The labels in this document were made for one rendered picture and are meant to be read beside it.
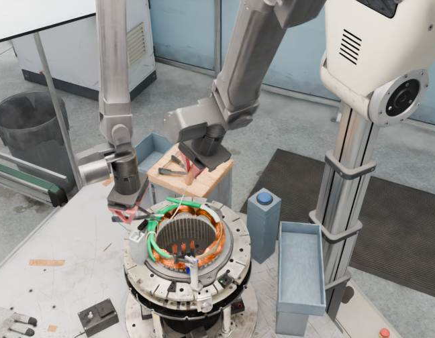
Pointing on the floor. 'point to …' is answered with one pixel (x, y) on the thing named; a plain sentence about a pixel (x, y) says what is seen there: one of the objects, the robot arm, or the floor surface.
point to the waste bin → (45, 156)
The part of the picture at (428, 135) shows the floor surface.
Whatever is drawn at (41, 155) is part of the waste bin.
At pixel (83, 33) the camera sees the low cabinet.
